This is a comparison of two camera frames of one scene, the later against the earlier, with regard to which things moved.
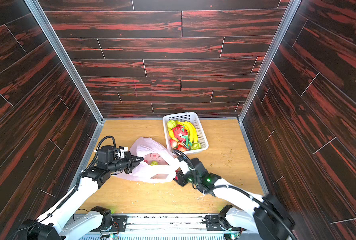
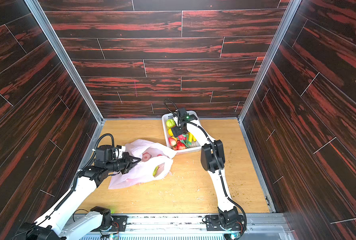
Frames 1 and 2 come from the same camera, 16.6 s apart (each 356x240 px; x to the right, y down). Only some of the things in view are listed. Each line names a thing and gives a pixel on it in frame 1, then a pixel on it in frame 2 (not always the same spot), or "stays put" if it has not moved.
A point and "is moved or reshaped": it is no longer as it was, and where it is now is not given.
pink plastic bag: x=158 y=165 is moved or reshaped
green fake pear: x=195 y=146 → x=155 y=170
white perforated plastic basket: x=184 y=132 stays put
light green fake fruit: x=171 y=124 stays put
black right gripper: x=182 y=175 → x=178 y=130
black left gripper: x=129 y=163 stays put
